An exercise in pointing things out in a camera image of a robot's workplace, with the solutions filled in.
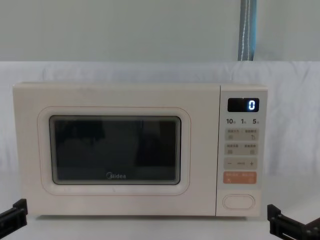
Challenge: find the cream microwave oven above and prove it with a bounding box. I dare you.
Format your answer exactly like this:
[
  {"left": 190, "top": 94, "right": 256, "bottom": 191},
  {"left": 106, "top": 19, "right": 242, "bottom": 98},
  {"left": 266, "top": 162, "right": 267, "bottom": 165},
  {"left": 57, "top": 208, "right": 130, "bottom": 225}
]
[{"left": 12, "top": 81, "right": 269, "bottom": 221}]

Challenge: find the oven control panel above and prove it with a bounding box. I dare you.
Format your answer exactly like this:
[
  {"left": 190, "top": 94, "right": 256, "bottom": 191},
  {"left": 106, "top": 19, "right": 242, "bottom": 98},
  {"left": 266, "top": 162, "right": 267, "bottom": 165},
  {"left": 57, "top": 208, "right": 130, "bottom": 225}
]
[{"left": 216, "top": 85, "right": 269, "bottom": 217}]

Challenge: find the grey striped post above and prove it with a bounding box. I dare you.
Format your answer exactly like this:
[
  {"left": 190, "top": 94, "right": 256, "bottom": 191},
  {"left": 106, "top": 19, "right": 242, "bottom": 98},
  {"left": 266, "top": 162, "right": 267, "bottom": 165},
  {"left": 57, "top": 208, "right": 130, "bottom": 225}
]
[{"left": 236, "top": 0, "right": 258, "bottom": 62}]

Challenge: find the white curtain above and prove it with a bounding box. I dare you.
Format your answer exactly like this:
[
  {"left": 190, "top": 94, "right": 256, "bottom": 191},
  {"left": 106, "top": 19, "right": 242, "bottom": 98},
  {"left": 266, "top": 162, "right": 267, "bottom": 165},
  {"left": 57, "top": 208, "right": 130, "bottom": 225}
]
[{"left": 0, "top": 0, "right": 320, "bottom": 176}]

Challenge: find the white table cloth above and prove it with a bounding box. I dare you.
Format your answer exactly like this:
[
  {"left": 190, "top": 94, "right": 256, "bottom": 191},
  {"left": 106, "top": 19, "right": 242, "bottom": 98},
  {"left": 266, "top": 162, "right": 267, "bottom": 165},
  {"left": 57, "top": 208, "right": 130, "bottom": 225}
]
[{"left": 0, "top": 171, "right": 320, "bottom": 240}]

